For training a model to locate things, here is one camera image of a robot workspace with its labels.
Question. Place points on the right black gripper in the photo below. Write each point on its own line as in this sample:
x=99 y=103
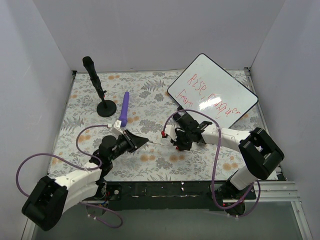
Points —
x=181 y=136

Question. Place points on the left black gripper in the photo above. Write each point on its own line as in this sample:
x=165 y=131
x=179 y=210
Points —
x=130 y=140

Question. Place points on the white marker pen red end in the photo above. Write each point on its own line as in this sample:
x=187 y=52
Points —
x=156 y=143

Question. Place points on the white whiteboard black frame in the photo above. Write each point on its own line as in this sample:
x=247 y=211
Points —
x=206 y=87

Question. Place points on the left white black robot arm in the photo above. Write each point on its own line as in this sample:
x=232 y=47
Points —
x=51 y=197

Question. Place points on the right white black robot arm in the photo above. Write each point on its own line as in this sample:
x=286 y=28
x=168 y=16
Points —
x=259 y=151

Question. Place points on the purple microphone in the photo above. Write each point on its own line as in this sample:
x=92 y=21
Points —
x=124 y=110

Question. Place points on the black round microphone stand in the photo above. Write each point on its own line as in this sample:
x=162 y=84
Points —
x=106 y=108

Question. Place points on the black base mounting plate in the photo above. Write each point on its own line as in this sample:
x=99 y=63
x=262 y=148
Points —
x=165 y=197

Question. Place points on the black microphone on stand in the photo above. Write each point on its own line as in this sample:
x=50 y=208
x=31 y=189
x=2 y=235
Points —
x=90 y=68

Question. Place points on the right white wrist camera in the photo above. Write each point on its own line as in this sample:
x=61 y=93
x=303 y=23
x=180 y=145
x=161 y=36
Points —
x=169 y=131

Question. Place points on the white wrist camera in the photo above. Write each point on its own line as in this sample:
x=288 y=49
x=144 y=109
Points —
x=169 y=131
x=115 y=127

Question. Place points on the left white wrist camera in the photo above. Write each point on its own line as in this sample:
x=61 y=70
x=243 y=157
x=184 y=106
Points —
x=115 y=127

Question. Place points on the aluminium frame rail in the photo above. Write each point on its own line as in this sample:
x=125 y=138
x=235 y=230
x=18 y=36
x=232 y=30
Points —
x=267 y=190

